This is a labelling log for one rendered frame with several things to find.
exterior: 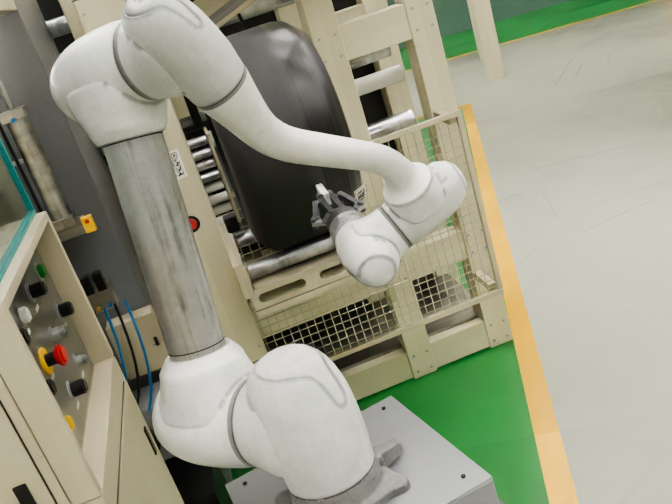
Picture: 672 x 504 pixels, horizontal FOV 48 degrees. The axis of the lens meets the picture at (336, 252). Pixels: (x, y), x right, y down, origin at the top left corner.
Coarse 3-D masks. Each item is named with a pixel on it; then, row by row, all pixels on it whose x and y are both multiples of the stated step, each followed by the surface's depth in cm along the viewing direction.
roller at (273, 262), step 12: (312, 240) 197; (324, 240) 197; (288, 252) 196; (300, 252) 196; (312, 252) 196; (324, 252) 198; (252, 264) 195; (264, 264) 195; (276, 264) 195; (288, 264) 196; (252, 276) 194
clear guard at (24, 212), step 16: (0, 144) 154; (0, 160) 150; (0, 176) 146; (16, 176) 156; (0, 192) 141; (16, 192) 153; (0, 208) 138; (16, 208) 148; (32, 208) 159; (0, 224) 134; (16, 224) 144; (0, 240) 130; (16, 240) 138; (0, 256) 127; (0, 272) 122
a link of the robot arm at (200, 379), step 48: (96, 48) 113; (96, 96) 115; (96, 144) 121; (144, 144) 119; (144, 192) 120; (144, 240) 121; (192, 240) 125; (192, 288) 124; (192, 336) 124; (192, 384) 123; (240, 384) 124; (192, 432) 125
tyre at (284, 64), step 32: (256, 32) 185; (288, 32) 182; (256, 64) 176; (288, 64) 175; (320, 64) 179; (288, 96) 173; (320, 96) 174; (224, 128) 174; (320, 128) 174; (224, 160) 219; (256, 160) 173; (256, 192) 177; (288, 192) 178; (352, 192) 185; (256, 224) 185; (288, 224) 184
